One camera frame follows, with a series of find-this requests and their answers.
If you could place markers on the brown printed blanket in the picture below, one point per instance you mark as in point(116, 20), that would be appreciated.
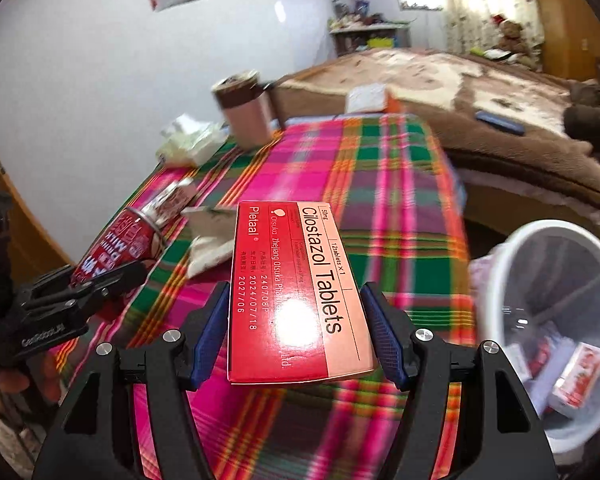
point(480, 85)

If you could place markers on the dark clothes pile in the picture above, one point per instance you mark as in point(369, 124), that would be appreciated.
point(595, 120)

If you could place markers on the person's left forearm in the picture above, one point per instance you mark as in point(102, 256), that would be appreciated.
point(5, 435)

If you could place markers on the person's left hand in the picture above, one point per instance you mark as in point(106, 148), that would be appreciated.
point(10, 380)

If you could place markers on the brown teddy bear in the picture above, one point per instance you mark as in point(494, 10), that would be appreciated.
point(512, 37)

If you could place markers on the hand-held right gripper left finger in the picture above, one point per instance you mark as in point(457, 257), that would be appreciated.
point(208, 335)

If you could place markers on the patterned curtain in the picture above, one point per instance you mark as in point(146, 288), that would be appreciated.
point(485, 5)

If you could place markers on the red medicine box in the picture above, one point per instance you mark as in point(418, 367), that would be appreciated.
point(290, 290)

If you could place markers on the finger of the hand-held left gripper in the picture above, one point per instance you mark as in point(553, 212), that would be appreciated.
point(50, 280)
point(122, 277)

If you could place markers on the wooden wardrobe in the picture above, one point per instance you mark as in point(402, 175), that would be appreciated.
point(565, 15)

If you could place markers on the blue case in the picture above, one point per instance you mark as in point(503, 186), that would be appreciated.
point(500, 122)

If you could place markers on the pale tissue pack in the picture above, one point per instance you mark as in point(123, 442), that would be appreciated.
point(190, 142)

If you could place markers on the strawberry milk carton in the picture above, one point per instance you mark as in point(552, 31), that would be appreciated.
point(580, 380)

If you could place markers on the white packet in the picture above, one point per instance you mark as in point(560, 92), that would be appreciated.
point(365, 99)

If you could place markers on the plaid tablecloth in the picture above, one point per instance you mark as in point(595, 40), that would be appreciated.
point(380, 185)

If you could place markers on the orange box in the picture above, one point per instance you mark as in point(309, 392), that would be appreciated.
point(395, 105)

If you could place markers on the cluttered shelf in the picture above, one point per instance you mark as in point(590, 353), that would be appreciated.
point(370, 35)

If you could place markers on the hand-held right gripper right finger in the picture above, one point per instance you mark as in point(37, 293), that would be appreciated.
point(387, 340)

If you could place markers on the brown and pink mug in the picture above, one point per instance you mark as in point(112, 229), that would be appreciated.
point(245, 107)

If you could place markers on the red drink can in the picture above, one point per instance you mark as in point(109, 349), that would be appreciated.
point(125, 245)

